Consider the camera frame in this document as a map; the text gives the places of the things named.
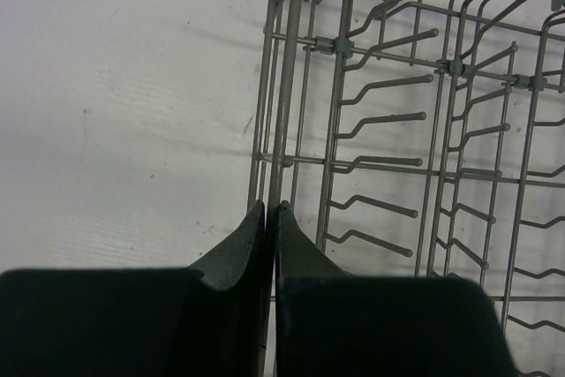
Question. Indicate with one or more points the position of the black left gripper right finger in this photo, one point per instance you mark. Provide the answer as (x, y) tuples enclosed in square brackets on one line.
[(331, 323)]

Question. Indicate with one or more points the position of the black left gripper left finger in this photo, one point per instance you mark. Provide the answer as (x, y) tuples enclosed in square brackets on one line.
[(205, 319)]

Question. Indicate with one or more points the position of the grey wire dish rack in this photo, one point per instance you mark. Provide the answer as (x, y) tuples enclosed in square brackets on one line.
[(425, 138)]

